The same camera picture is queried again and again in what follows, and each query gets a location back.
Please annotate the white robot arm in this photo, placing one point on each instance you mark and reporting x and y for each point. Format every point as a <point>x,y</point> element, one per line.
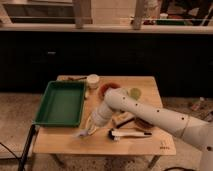
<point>194,131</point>

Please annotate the white cup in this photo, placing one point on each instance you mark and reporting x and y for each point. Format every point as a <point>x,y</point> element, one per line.
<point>93,81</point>

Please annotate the green round lid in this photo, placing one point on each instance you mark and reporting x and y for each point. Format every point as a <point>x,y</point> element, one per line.
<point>135,93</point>

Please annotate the brown utensil at table back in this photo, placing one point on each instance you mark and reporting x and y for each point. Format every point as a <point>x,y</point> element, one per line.
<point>76,79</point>

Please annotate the green plastic tray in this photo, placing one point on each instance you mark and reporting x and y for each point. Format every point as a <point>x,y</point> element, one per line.
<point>61,105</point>

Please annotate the brown round plate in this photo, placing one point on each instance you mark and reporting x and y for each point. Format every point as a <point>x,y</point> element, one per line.
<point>143,124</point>

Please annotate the light wooden table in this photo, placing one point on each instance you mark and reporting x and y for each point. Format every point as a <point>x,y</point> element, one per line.
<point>63,140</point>

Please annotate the black cabinet counter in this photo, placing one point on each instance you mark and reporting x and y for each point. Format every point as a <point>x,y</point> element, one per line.
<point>179,58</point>

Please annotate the black handled spatula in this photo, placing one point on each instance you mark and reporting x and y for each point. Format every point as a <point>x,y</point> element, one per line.
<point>122,119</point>

